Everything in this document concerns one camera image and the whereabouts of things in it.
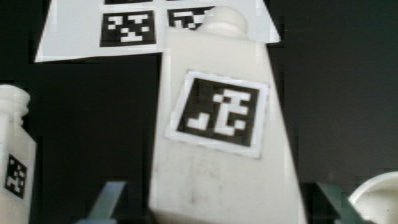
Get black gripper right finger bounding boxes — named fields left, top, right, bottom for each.
left=312, top=183, right=374, bottom=224

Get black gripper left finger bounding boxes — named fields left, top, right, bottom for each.
left=72, top=181, right=126, bottom=224

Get white round stool seat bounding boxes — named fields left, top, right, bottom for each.
left=348, top=171, right=398, bottom=224

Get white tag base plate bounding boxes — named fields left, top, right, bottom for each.
left=35, top=0, right=280, bottom=62

